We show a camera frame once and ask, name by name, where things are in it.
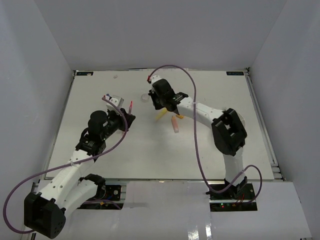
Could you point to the left black corner label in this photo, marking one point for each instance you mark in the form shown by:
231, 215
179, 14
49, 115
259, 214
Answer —
84, 73

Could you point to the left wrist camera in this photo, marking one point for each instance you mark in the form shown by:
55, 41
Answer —
114, 100

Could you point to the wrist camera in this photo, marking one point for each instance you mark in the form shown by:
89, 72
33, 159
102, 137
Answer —
114, 100
153, 78

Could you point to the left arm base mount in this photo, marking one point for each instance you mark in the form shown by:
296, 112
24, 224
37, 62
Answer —
107, 197

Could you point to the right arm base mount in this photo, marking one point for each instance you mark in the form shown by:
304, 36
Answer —
229, 201

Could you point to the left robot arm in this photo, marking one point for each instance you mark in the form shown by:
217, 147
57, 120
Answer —
46, 212

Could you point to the white round desk organizer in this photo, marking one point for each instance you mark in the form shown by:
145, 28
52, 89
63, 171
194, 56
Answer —
242, 120

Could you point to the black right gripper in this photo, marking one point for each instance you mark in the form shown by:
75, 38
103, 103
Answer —
152, 93

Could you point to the clear tape roll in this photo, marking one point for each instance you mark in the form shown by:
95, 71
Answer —
145, 97

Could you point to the yellow highlighter pen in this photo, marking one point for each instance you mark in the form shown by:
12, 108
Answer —
161, 114

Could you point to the right black corner label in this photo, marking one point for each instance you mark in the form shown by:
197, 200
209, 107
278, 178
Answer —
234, 73

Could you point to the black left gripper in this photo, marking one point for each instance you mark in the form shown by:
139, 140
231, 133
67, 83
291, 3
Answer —
129, 118

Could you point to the black corner label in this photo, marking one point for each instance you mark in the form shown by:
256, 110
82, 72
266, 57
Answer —
84, 73
234, 73

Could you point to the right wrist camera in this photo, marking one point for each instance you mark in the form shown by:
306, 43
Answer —
153, 78

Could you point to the purple pen red tip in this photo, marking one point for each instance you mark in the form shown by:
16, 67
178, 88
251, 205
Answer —
130, 107

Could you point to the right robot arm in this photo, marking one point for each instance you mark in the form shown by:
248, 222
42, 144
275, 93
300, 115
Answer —
228, 131

